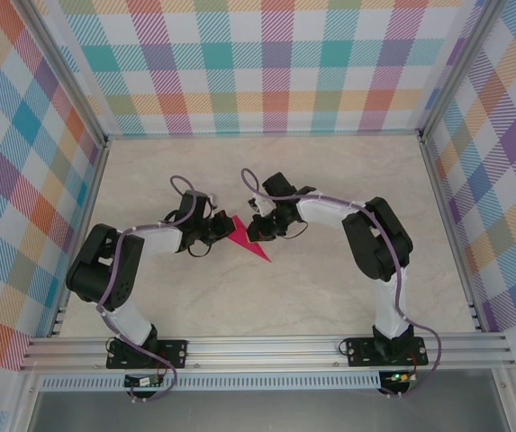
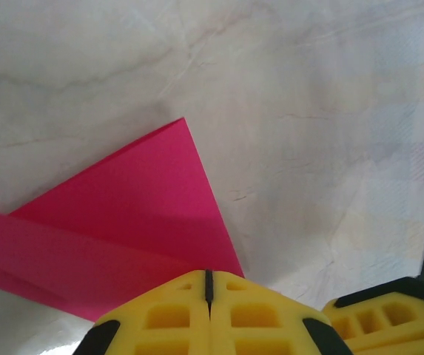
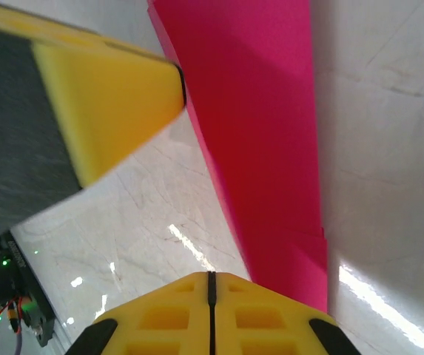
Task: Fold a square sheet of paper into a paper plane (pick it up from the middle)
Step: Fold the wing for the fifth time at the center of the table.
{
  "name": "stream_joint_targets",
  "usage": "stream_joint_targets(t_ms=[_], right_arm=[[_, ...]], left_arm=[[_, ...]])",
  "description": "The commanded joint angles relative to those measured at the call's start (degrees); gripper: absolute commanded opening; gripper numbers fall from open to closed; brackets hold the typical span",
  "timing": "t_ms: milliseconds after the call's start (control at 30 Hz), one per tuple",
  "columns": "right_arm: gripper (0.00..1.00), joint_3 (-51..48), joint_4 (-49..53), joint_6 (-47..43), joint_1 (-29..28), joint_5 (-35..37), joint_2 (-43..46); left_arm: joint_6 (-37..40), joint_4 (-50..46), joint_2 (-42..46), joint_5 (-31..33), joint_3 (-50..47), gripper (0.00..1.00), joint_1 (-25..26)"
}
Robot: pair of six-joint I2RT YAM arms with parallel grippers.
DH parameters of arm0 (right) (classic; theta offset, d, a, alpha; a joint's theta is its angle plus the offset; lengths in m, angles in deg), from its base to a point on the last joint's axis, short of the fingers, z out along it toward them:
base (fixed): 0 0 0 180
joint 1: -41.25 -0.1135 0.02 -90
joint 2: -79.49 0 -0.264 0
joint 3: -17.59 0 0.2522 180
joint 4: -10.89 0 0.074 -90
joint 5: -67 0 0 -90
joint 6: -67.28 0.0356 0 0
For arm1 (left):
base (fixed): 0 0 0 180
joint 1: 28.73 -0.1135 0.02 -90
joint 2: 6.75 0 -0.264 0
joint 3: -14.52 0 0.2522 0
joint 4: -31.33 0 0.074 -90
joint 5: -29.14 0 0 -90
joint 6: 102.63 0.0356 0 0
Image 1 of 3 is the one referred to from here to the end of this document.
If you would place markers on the pink paper sheet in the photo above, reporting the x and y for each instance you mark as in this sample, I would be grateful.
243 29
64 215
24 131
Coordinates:
239 238

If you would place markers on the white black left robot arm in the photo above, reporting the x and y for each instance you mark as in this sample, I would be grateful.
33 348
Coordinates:
158 240

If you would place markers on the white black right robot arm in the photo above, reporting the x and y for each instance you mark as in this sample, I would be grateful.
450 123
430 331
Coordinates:
388 310

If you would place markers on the green left circuit board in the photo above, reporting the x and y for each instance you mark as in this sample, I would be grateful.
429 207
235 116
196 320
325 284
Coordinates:
142 381

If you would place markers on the green circuit board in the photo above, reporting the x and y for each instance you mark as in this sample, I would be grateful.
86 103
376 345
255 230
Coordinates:
399 377
142 381

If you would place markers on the black round mounting disc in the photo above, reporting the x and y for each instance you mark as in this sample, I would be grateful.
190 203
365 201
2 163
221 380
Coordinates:
138 395
386 389

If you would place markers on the grey metal panel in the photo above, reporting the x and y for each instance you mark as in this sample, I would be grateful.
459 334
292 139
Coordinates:
262 414

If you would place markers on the green right circuit board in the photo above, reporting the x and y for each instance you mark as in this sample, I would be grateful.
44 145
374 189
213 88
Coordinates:
399 377

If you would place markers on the aluminium left side rail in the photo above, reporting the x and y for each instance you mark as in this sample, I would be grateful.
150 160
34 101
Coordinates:
79 238

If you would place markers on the aluminium rail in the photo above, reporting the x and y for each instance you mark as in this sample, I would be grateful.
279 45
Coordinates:
79 238
454 234
262 353

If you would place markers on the aluminium front rail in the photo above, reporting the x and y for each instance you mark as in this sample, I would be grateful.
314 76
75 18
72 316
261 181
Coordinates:
262 353

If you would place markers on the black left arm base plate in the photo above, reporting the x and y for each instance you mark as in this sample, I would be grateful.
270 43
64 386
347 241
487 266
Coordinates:
176 353

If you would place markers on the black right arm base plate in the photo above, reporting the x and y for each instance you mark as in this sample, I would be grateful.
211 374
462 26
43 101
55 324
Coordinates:
359 357

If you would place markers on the aluminium right side rail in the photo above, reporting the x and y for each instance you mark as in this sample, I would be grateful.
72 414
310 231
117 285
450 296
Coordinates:
454 234

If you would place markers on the aluminium left frame post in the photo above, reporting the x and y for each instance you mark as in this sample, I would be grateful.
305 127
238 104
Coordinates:
68 76

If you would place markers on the aluminium frame post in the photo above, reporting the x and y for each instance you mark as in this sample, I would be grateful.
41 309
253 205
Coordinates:
458 72
68 76

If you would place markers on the aluminium right frame post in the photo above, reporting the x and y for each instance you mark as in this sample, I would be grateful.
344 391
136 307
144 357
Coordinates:
458 72

